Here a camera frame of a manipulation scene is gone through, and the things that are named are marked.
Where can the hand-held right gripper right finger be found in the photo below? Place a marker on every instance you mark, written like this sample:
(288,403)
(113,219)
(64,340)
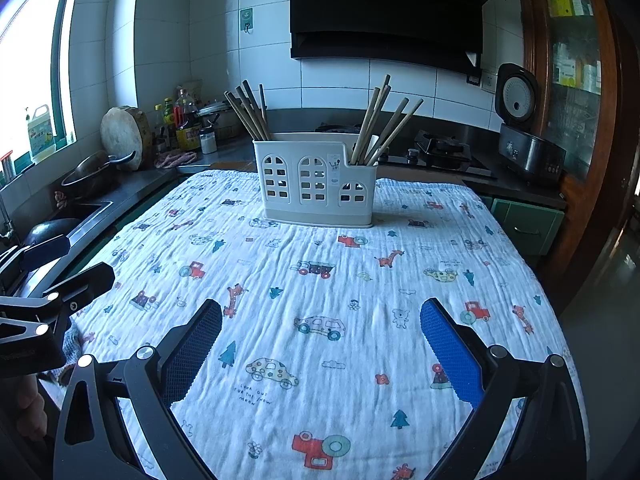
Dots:
(450,347)

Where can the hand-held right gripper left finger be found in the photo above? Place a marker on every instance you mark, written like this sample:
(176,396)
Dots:
(192,355)

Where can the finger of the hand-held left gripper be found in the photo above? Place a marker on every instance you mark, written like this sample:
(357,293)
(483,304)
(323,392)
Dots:
(47,250)
(85,285)

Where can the white plastic utensil holder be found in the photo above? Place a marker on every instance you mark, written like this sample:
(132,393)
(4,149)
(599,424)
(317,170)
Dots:
(310,185)

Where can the bunch of light wooden chopsticks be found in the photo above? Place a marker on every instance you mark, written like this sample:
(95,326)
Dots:
(372,125)

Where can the bunch of dark chopsticks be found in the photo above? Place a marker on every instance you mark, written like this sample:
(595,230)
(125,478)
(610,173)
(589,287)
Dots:
(250,115)

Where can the person's left hand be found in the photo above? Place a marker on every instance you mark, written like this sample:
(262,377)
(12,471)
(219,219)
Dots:
(31,407)

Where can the clear detergent jug blue label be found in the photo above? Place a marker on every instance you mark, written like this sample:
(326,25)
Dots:
(40,135)

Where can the round wooden chopping board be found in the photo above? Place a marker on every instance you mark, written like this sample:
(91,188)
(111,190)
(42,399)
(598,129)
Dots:
(122,135)

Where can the green lower kitchen cabinet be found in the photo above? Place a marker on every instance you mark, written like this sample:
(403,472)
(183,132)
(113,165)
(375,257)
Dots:
(530,225)

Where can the white cartoon printed cloth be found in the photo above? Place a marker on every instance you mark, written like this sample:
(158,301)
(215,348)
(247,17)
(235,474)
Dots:
(320,280)

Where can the pink rag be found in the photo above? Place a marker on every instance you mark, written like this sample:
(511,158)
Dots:
(172,159)

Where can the green bottle yellow cap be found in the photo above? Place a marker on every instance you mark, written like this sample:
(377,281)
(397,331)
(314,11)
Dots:
(168,115)

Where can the dark sauce bottle yellow label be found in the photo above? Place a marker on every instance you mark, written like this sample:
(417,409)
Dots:
(187,130)

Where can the small white seasoning jar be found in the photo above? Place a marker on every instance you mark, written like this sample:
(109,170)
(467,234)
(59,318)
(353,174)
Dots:
(207,142)

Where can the black gas stove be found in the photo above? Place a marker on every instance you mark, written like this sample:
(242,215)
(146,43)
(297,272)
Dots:
(445,152)

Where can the window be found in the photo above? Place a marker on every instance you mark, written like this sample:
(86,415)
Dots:
(30,50)

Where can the black rice cooker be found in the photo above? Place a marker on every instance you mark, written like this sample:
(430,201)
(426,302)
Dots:
(525,150)

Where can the steel pressure cooker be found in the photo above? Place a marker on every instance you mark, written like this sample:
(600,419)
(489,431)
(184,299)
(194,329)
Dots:
(220,120)

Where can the wooden glass door cabinet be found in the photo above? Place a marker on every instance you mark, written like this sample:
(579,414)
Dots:
(575,85)

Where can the black range hood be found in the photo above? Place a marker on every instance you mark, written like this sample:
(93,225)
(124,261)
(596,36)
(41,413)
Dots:
(390,10)

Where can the wall power socket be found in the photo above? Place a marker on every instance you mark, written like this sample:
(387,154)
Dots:
(480,80)

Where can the green wall hook sticker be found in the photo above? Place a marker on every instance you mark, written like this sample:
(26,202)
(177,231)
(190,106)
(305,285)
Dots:
(246,19)

